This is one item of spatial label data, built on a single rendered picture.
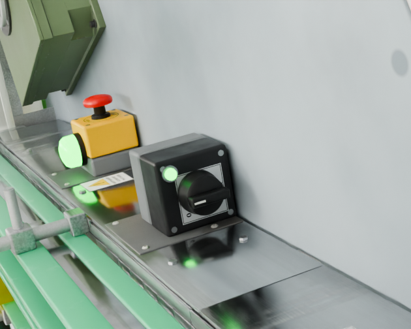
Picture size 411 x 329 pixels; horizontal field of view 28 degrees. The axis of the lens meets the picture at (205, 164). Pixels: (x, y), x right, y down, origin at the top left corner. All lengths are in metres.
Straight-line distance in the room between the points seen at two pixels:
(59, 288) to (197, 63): 0.27
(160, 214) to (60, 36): 0.38
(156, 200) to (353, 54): 0.30
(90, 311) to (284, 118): 0.24
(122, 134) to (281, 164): 0.39
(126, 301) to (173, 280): 0.05
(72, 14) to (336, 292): 0.62
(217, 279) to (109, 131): 0.42
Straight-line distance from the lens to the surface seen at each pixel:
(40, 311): 0.96
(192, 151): 0.82
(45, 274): 0.86
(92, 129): 1.08
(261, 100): 0.75
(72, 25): 1.14
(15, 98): 1.55
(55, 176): 1.13
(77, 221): 0.94
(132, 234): 0.86
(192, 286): 0.71
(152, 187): 0.83
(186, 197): 0.80
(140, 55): 1.02
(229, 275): 0.72
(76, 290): 0.80
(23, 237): 0.93
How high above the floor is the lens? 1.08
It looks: 21 degrees down
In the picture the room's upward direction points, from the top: 106 degrees counter-clockwise
